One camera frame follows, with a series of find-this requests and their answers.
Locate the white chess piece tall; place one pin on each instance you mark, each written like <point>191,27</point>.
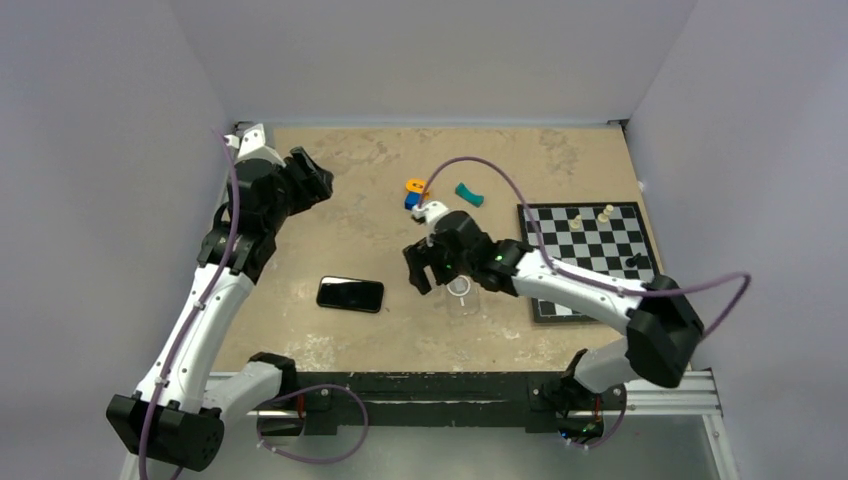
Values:
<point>604,216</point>

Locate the teal curved toy block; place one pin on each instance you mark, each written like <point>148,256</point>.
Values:
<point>469,196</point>

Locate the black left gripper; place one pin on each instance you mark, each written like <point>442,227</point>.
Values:
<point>308,191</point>

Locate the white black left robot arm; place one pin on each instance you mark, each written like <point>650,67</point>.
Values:
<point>172,418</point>

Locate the blue toy block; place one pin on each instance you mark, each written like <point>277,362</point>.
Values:
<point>411,199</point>

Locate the black chess piece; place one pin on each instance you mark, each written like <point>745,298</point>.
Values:
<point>633,261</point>

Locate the black front mounting bar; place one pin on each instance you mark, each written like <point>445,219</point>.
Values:
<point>535,401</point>

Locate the black phone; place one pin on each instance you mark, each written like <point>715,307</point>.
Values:
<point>350,294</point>

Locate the black white chessboard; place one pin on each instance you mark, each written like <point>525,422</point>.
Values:
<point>602,248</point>

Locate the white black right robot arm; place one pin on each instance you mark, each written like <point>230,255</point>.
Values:
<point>659,328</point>

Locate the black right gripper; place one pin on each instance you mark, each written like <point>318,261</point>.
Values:
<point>418,256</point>

